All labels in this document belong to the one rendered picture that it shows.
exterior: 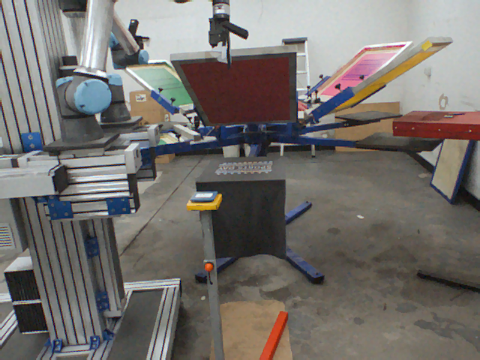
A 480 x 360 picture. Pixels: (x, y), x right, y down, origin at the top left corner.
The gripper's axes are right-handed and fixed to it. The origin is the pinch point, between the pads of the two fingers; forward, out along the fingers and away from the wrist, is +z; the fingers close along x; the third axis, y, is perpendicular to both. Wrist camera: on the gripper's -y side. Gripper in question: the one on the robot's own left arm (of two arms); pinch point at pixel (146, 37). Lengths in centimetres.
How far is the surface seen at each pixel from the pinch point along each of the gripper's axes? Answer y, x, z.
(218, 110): 38, 52, -4
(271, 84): 18, 87, -18
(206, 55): 5, 64, -48
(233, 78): 16, 71, -30
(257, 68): 10, 84, -33
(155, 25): -14, -221, 352
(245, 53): 3, 82, -44
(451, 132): 38, 180, 23
